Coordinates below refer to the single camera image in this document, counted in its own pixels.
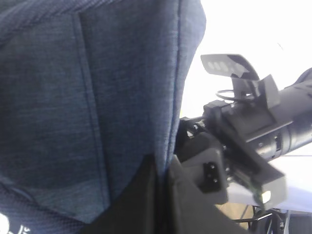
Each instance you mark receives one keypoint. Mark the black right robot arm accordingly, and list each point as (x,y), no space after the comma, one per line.
(277,131)

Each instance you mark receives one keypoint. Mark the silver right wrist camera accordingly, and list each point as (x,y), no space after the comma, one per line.
(231,65)

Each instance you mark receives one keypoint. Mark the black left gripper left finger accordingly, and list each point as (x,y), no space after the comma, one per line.
(137,209)

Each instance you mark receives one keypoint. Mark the dark blue lunch bag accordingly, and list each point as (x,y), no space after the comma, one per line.
(87,89)

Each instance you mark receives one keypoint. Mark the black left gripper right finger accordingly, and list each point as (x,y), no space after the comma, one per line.
(190,211)

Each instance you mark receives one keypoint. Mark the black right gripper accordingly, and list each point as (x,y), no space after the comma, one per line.
(213,155)

